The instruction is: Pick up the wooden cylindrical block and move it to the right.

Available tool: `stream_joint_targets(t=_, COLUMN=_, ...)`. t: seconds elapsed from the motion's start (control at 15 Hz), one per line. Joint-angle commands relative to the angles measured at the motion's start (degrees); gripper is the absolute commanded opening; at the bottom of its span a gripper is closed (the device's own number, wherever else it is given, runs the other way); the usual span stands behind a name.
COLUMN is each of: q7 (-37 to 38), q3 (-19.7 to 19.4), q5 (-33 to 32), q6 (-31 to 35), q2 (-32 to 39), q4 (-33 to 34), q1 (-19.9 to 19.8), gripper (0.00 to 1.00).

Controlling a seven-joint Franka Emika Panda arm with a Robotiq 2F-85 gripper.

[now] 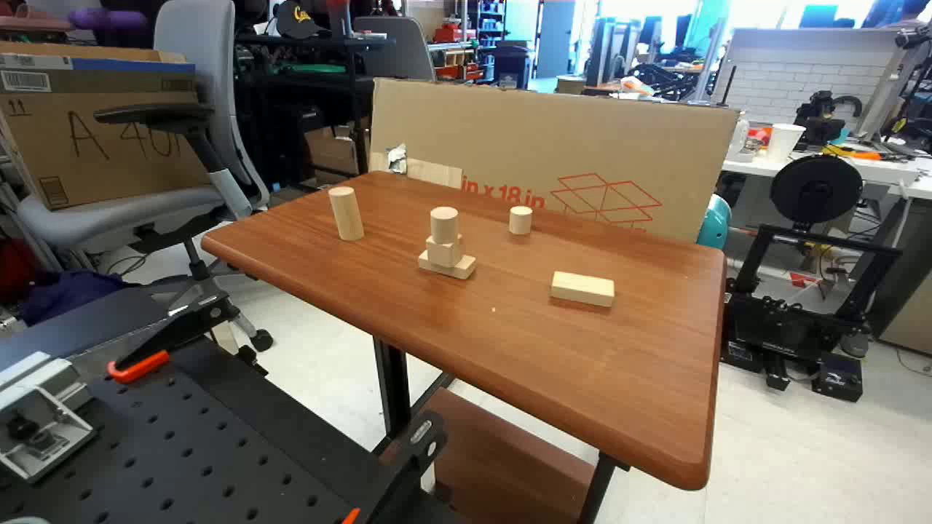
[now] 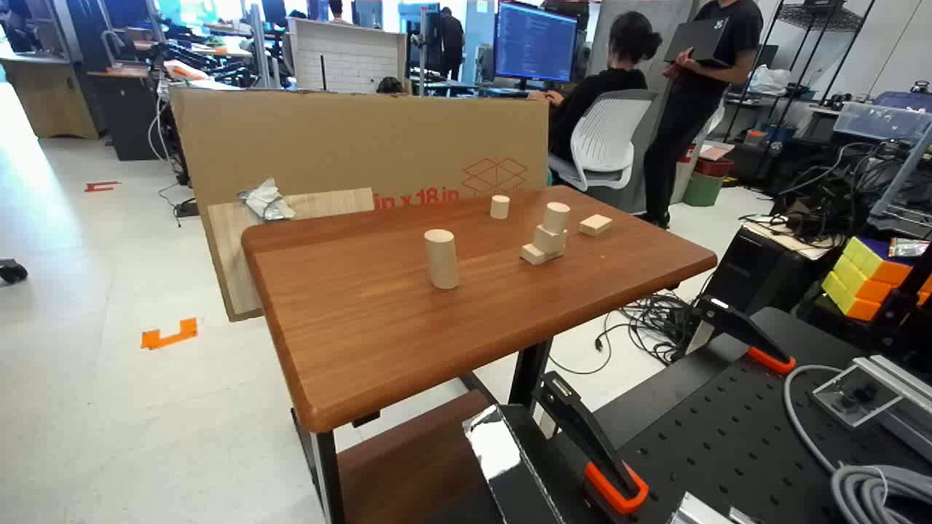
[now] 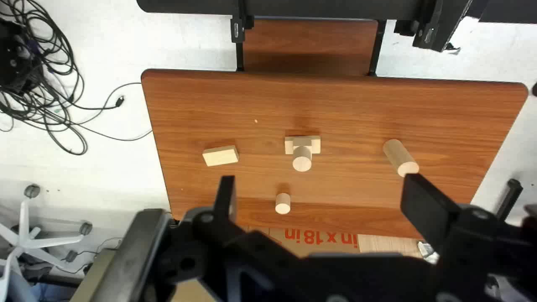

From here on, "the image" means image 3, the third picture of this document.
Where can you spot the wooden cylinder on flat block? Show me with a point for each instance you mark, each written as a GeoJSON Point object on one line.
{"type": "Point", "coordinates": [303, 162]}

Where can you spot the white office chair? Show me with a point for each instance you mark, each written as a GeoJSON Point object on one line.
{"type": "Point", "coordinates": [28, 242]}

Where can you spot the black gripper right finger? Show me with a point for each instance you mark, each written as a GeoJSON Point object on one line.
{"type": "Point", "coordinates": [427, 209]}

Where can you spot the light plywood board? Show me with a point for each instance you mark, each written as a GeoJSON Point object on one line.
{"type": "Point", "coordinates": [387, 244]}

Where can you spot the flat wooden base block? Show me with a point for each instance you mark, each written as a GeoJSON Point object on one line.
{"type": "Point", "coordinates": [291, 143]}

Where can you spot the rectangular wooden block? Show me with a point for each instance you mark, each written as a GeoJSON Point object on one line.
{"type": "Point", "coordinates": [221, 157]}

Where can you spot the short wooden cylinder block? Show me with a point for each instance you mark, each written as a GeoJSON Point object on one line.
{"type": "Point", "coordinates": [283, 204]}

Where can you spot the black perforated breadboard table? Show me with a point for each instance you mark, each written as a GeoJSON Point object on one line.
{"type": "Point", "coordinates": [313, 6]}

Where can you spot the brown cardboard sheet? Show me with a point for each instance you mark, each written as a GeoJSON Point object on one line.
{"type": "Point", "coordinates": [313, 239]}

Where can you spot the brown wooden table footboard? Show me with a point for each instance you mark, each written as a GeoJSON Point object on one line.
{"type": "Point", "coordinates": [311, 48]}

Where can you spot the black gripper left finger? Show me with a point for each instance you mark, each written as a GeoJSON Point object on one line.
{"type": "Point", "coordinates": [228, 197]}

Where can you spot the long wooden cylindrical block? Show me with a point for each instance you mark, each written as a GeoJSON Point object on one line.
{"type": "Point", "coordinates": [400, 158]}

